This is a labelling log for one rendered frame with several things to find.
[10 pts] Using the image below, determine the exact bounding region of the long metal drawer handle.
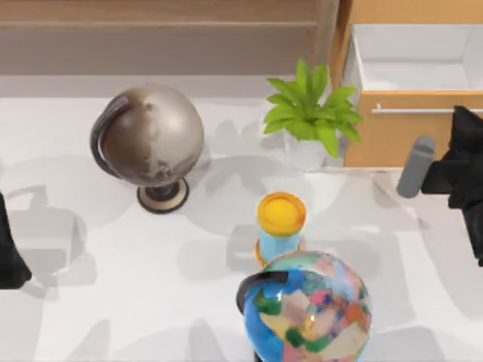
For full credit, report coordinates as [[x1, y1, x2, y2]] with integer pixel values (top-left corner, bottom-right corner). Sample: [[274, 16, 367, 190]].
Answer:
[[371, 104, 458, 115]]

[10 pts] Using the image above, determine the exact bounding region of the pale wooden cabinet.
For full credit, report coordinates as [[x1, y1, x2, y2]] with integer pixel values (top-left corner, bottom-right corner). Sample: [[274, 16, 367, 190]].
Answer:
[[327, 0, 483, 94]]

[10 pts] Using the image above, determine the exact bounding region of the grey drawer inside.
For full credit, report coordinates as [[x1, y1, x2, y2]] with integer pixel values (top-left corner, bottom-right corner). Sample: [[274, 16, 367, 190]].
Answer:
[[344, 23, 483, 92]]

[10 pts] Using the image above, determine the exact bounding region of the brown wooden shelf cupboard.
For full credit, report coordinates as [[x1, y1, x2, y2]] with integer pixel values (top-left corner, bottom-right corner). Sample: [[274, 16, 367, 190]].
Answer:
[[0, 0, 340, 76]]

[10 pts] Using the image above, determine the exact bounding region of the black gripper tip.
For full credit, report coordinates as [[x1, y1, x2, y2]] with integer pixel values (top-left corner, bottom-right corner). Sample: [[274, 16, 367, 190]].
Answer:
[[0, 191, 33, 291]]

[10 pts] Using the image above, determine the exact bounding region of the pale wooden drawer front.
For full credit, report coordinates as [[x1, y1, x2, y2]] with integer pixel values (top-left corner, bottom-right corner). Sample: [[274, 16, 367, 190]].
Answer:
[[342, 89, 483, 169]]

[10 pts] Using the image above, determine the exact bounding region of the colourful globe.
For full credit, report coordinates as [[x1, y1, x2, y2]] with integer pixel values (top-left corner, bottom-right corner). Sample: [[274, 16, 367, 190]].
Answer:
[[236, 250, 374, 362]]

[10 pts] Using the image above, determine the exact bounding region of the green plant in white pot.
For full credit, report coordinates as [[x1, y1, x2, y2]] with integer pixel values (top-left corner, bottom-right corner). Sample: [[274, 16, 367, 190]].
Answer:
[[263, 57, 364, 173]]

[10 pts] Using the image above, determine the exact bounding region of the yellow and blue hourglass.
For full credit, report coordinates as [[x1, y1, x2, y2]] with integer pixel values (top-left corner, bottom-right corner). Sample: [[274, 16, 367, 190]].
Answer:
[[255, 192, 308, 269]]

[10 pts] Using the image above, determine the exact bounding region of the grey brown globe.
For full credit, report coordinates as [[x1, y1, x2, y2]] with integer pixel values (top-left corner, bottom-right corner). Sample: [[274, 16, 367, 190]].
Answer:
[[89, 83, 205, 215]]

